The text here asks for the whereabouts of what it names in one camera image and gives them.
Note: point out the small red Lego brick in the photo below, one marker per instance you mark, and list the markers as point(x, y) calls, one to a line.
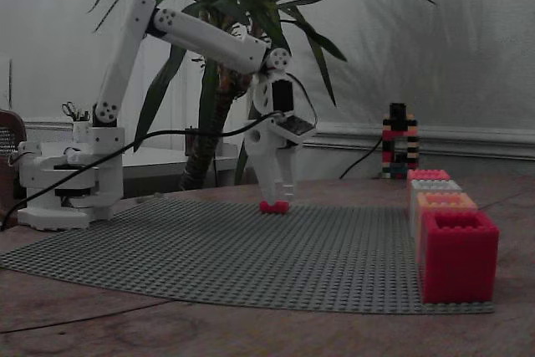
point(282, 208)

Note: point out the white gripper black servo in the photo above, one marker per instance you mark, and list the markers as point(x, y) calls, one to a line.
point(262, 149)

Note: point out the small black camera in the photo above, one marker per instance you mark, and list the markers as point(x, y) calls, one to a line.
point(398, 109)

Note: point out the orange lego box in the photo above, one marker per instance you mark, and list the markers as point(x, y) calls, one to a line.
point(445, 202)

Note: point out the green yucca plant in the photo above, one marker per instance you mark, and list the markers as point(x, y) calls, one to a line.
point(209, 102)

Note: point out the grey lego box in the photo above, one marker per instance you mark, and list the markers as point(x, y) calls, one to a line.
point(434, 185)

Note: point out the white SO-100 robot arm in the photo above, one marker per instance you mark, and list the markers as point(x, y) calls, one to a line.
point(125, 60)

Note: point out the large red lego box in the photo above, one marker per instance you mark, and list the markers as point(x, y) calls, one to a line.
point(460, 265)

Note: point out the striped Lego tower stand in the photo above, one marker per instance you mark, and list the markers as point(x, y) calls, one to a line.
point(390, 144)

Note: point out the white pen holder cup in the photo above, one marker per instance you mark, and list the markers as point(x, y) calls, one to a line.
point(81, 130)

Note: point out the white low shelf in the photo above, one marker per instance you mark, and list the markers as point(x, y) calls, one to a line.
point(167, 160)

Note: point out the thin dark upright rod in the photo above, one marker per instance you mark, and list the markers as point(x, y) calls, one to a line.
point(10, 77)

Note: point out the grey Lego baseplate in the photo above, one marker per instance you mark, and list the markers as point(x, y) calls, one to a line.
point(251, 256)

